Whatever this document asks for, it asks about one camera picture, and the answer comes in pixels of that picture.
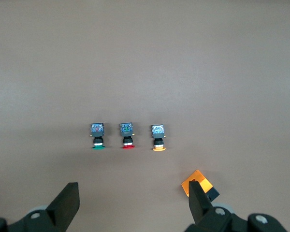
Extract orange black button box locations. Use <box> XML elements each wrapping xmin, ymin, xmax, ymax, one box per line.
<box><xmin>181</xmin><ymin>169</ymin><xmax>220</xmax><ymax>203</ymax></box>

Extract yellow push button switch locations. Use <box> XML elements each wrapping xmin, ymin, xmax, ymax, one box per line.
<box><xmin>149</xmin><ymin>124</ymin><xmax>167</xmax><ymax>152</ymax></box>

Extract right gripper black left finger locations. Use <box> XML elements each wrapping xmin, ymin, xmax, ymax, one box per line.
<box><xmin>9</xmin><ymin>182</ymin><xmax>79</xmax><ymax>232</ymax></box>

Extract green push button switch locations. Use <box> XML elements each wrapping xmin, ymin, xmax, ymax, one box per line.
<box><xmin>90</xmin><ymin>123</ymin><xmax>106</xmax><ymax>150</ymax></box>

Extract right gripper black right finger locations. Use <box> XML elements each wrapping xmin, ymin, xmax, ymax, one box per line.
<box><xmin>185</xmin><ymin>180</ymin><xmax>247</xmax><ymax>232</ymax></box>

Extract red push button switch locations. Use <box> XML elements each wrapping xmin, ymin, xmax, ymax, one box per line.
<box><xmin>119</xmin><ymin>122</ymin><xmax>136</xmax><ymax>150</ymax></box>

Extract brown table cover mat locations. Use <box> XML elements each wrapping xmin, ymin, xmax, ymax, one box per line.
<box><xmin>0</xmin><ymin>0</ymin><xmax>290</xmax><ymax>232</ymax></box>

